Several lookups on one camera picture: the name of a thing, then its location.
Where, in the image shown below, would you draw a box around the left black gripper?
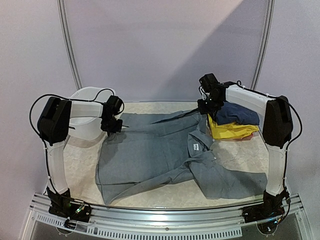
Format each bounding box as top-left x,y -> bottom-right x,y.
100,115 -> 123,133

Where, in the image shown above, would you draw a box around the navy blue tank top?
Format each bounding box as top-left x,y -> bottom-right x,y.
215,102 -> 260,126

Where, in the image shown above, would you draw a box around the white plastic wash basin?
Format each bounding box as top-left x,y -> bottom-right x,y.
68,86 -> 116,141

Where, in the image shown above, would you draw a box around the grey denim cloth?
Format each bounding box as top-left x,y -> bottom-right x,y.
95,110 -> 267,205

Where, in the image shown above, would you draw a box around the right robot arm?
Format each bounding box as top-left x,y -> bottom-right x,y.
197,75 -> 293,198

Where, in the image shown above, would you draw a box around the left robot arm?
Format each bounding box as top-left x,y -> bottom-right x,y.
37,94 -> 124,196

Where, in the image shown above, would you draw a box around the yellow shorts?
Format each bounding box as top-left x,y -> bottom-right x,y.
207,114 -> 259,140

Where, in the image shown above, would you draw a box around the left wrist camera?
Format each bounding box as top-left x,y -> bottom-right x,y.
105,95 -> 125,116

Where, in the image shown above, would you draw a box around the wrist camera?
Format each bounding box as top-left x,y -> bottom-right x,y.
105,95 -> 125,116
199,73 -> 220,93

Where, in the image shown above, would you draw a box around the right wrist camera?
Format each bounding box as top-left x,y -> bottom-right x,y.
199,73 -> 220,93

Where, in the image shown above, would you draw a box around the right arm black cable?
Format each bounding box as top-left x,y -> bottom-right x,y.
198,79 -> 303,223

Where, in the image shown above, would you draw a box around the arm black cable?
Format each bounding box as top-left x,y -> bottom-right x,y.
29,88 -> 118,198
198,79 -> 303,223

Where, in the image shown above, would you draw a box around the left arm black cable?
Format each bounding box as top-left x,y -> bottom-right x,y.
29,88 -> 118,198

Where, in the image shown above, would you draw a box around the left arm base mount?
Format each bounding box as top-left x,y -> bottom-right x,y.
46,187 -> 92,230

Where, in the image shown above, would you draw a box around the right aluminium corner post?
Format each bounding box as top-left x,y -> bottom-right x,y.
250,0 -> 275,90

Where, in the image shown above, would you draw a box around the aluminium corner post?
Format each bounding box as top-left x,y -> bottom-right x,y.
56,0 -> 83,90
250,0 -> 275,90

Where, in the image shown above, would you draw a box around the front aluminium rail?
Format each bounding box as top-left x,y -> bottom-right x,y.
21,193 -> 313,240

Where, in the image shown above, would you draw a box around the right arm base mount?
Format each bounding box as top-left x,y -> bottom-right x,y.
241,189 -> 291,236

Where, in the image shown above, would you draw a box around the left aluminium corner post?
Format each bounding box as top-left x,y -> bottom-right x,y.
56,0 -> 83,90

